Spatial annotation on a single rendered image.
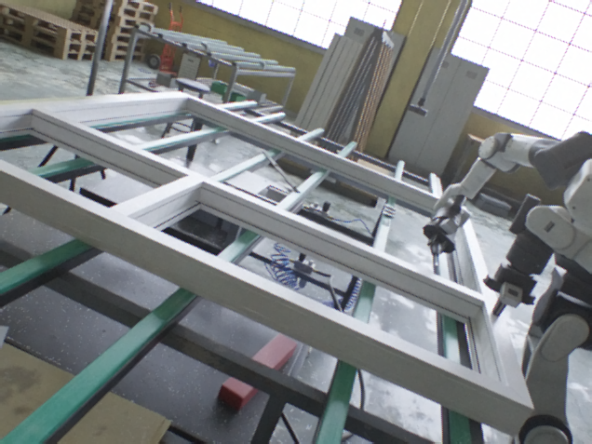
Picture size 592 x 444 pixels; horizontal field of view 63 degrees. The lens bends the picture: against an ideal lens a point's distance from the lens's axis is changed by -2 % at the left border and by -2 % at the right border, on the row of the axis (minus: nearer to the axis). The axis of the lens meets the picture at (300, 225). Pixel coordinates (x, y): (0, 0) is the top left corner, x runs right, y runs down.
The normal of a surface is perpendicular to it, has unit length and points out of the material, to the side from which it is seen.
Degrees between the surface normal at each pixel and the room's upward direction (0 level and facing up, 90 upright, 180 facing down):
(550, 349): 90
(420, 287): 90
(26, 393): 0
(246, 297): 90
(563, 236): 90
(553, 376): 111
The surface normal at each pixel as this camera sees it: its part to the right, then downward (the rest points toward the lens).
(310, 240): -0.23, 0.27
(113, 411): 0.33, -0.88
